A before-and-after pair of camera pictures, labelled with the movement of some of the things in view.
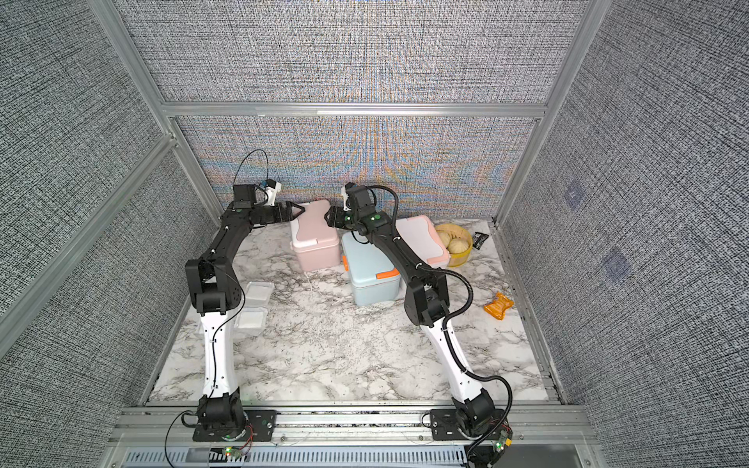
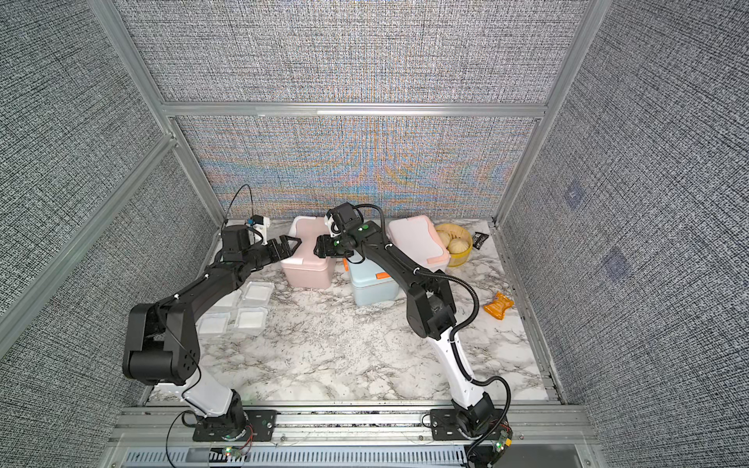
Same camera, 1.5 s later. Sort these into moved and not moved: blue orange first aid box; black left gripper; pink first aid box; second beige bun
Moved: black left gripper; pink first aid box
Not moved: blue orange first aid box; second beige bun
